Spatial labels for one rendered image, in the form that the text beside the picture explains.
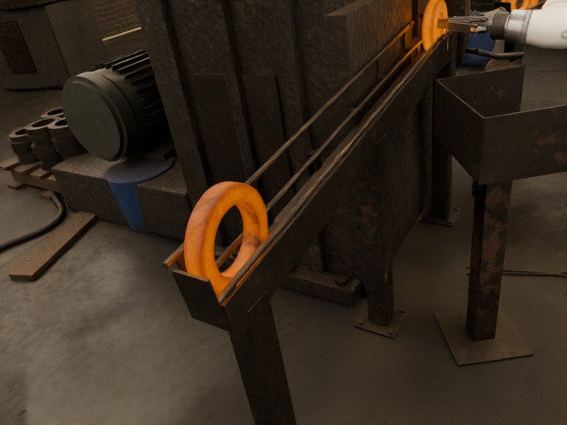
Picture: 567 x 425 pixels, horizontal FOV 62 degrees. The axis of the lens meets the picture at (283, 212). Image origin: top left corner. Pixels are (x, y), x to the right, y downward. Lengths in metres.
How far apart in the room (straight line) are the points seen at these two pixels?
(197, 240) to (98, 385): 0.96
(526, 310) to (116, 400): 1.21
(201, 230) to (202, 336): 0.92
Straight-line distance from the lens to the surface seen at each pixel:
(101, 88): 2.05
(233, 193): 0.72
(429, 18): 1.57
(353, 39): 1.23
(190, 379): 1.47
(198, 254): 0.69
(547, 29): 1.53
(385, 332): 1.47
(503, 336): 1.49
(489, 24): 1.57
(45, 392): 1.66
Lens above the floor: 1.06
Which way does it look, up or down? 31 degrees down
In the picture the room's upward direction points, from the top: 10 degrees counter-clockwise
